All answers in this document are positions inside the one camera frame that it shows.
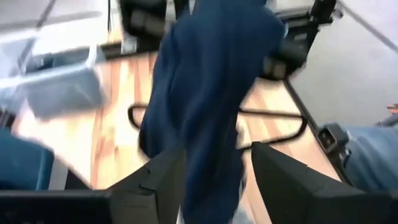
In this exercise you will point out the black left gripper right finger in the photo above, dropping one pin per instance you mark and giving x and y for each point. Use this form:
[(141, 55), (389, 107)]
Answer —
[(295, 193)]

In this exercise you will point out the clear plastic container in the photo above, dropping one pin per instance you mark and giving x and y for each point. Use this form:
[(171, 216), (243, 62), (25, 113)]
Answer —
[(62, 90)]

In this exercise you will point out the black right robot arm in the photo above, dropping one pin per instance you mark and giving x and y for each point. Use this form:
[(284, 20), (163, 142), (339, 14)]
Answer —
[(143, 21)]

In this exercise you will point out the black clothes hanger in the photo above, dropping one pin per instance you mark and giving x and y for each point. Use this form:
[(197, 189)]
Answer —
[(280, 114)]

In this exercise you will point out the navy dotted cloth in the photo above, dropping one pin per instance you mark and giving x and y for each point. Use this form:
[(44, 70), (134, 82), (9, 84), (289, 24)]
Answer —
[(202, 93)]

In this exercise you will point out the person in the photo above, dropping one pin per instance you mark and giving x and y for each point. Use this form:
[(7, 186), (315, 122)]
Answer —
[(373, 155)]

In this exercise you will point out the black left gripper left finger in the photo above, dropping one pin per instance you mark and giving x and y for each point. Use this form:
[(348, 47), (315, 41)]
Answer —
[(155, 193)]

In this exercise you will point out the navy white striped fabric bin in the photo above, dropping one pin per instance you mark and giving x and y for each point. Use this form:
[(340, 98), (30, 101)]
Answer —
[(21, 161)]

